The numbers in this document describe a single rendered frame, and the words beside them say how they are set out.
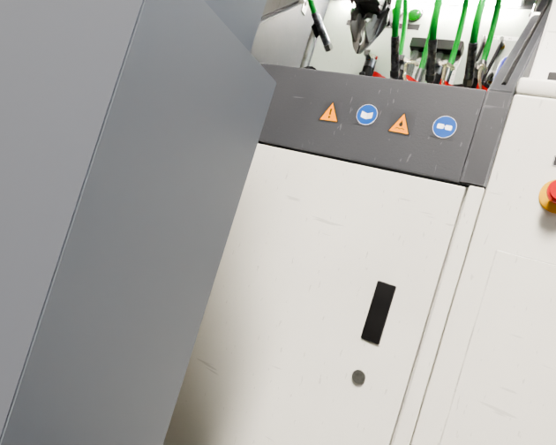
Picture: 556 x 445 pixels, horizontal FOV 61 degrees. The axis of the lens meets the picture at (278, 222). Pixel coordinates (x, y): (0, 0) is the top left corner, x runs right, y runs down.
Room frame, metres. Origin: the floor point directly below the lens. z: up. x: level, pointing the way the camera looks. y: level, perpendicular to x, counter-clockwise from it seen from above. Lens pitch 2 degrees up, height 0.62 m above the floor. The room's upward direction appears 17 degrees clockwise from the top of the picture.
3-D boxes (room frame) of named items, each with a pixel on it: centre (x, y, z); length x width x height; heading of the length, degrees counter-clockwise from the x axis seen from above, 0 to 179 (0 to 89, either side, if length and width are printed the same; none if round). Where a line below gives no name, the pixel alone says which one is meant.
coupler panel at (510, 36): (1.25, -0.43, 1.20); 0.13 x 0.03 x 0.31; 64
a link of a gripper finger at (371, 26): (1.09, -0.07, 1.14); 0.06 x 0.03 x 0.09; 154
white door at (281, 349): (0.90, 0.02, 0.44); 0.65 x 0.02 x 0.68; 64
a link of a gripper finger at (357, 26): (1.10, -0.04, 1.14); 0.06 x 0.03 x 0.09; 154
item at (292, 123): (0.91, 0.01, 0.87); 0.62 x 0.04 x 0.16; 64
